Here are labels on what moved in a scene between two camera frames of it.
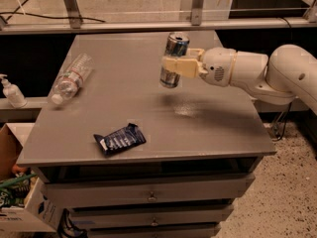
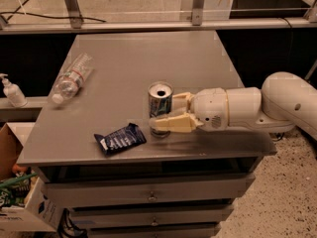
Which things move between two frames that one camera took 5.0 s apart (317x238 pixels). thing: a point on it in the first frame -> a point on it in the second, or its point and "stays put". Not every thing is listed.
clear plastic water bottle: (68, 83) stays put
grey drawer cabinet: (130, 158) stays put
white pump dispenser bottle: (12, 92) stays put
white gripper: (217, 65) -> (209, 109)
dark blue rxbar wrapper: (122, 140) stays put
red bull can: (176, 45) -> (159, 104)
